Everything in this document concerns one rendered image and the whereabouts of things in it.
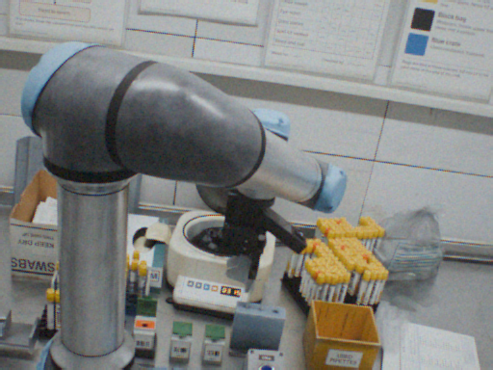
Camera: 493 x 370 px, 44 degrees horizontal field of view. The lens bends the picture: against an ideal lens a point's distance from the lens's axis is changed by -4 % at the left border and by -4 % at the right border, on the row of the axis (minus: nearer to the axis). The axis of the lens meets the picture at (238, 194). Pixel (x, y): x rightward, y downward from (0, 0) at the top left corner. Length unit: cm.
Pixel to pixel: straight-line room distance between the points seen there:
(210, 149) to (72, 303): 29
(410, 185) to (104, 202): 121
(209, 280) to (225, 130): 83
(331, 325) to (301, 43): 68
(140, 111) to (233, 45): 100
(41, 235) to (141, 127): 85
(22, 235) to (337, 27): 89
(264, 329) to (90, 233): 64
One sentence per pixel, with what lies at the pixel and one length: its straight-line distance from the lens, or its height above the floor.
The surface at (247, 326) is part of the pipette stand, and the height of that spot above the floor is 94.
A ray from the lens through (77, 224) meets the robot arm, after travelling 73.
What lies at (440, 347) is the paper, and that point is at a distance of 149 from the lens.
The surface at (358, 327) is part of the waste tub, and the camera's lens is 141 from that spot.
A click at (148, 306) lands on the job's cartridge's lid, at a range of 125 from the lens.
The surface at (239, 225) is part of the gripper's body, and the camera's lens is 117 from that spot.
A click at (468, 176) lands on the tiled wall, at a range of 185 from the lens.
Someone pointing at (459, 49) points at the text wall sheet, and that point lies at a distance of 170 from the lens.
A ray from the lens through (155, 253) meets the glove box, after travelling 148.
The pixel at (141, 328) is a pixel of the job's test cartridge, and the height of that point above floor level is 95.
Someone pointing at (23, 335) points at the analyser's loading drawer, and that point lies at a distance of 126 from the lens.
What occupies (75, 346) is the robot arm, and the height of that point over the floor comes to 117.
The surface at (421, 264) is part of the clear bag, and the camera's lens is 173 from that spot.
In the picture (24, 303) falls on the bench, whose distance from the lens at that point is 142.
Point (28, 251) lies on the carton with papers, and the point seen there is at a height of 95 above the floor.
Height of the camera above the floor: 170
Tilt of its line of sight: 24 degrees down
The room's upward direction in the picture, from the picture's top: 10 degrees clockwise
